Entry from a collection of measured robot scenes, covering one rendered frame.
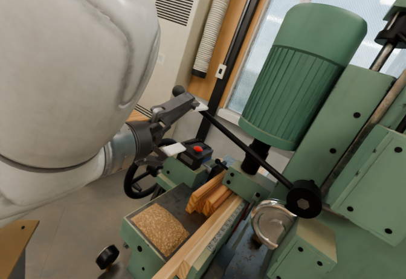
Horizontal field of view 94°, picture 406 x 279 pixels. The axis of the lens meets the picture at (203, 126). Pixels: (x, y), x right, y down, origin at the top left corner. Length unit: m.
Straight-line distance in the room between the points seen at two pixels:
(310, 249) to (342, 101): 0.28
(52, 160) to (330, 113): 0.46
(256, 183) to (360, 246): 0.24
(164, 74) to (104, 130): 1.90
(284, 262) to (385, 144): 0.26
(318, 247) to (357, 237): 0.11
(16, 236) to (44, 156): 0.70
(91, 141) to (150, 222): 0.36
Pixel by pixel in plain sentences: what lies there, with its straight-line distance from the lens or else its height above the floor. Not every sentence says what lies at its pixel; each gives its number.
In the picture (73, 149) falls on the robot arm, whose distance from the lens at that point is 0.19.
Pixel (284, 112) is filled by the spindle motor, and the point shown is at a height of 1.25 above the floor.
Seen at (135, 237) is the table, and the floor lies 0.88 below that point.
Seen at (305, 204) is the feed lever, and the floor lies 1.12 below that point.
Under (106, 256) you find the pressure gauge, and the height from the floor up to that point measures 0.69.
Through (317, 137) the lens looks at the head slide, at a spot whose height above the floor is 1.23.
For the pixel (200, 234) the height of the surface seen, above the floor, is 0.94.
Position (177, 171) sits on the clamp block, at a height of 0.92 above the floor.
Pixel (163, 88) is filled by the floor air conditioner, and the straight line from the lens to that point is 2.06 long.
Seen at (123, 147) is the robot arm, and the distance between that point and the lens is 0.31.
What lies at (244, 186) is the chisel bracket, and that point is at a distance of 0.60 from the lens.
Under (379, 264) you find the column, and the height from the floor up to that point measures 1.07.
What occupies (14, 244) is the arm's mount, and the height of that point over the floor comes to 0.62.
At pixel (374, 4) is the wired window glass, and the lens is 2.13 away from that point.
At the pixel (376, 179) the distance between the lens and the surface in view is 0.38.
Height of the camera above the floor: 1.31
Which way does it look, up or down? 20 degrees down
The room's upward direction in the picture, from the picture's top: 21 degrees clockwise
